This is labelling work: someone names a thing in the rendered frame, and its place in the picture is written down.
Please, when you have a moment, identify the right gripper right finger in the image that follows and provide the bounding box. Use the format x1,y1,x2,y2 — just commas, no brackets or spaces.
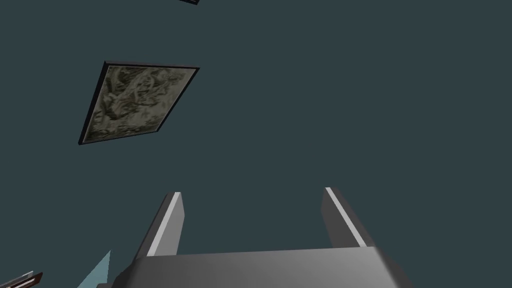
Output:
320,186,376,249

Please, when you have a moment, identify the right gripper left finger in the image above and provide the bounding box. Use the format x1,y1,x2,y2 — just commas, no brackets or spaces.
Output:
134,191,186,260

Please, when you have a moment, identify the black framed wall picture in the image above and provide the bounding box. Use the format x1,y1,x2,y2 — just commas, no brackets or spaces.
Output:
77,60,201,146

